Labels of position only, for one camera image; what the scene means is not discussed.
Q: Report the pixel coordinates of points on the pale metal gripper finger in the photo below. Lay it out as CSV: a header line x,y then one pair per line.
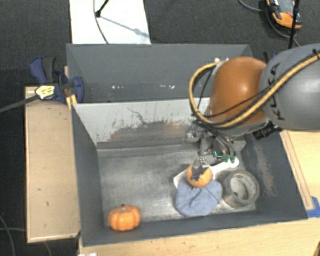
x,y
197,171

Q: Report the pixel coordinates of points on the orange toy fruit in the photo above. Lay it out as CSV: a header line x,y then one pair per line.
x,y
206,178

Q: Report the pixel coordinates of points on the white plastic utensil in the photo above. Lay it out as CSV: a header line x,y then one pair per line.
x,y
221,167

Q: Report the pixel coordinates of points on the blue cloth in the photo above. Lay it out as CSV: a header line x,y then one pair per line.
x,y
197,200

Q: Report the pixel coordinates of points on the grey metal bin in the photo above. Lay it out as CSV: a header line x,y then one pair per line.
x,y
141,174

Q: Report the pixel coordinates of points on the grey tape roll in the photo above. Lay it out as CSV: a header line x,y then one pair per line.
x,y
253,193

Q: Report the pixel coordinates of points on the orange toy pumpkin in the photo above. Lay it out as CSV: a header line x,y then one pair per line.
x,y
124,218

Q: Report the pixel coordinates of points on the pale wood board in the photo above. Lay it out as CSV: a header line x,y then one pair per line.
x,y
51,168

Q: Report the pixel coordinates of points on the black cylinder on white bracket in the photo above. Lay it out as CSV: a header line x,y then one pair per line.
x,y
263,132

